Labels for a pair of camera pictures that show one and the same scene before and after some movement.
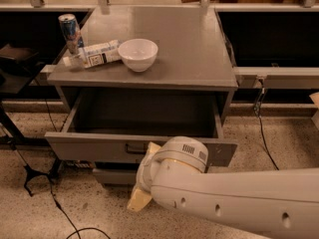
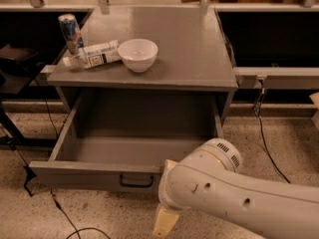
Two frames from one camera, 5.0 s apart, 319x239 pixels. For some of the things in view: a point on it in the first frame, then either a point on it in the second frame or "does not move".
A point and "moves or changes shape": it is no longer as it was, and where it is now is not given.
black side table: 18,66 does not move
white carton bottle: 94,55 does not move
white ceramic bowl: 140,55 does not move
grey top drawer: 118,124 moves or changes shape
